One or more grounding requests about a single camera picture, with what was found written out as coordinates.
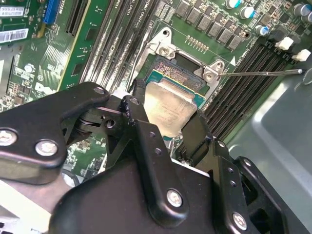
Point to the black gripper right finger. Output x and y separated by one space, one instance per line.
226 195

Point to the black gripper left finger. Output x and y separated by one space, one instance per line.
156 170

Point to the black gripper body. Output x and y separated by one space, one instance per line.
109 207

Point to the silver CPU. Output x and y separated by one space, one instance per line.
168 107

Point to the metal locking lever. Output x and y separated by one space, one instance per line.
256 73

